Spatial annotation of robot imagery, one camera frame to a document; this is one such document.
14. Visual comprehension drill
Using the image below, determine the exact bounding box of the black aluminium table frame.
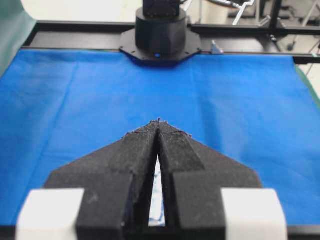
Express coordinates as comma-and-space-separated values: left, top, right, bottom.
22, 21, 320, 63

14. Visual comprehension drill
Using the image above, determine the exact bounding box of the white blue-striped towel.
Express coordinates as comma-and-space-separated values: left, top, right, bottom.
148, 156, 166, 227

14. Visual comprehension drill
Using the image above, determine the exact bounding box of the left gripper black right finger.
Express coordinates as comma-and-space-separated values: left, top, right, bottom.
156, 120, 288, 240

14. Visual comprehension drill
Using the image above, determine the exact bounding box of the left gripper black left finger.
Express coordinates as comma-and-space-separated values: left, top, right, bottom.
15, 119, 161, 240

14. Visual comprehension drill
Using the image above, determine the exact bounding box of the blue table cloth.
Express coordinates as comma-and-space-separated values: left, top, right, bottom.
0, 50, 320, 225

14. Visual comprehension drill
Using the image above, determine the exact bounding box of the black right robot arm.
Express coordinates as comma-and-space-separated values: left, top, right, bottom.
119, 0, 202, 66

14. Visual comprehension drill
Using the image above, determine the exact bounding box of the green backdrop cloth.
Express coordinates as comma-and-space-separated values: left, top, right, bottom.
0, 0, 37, 75

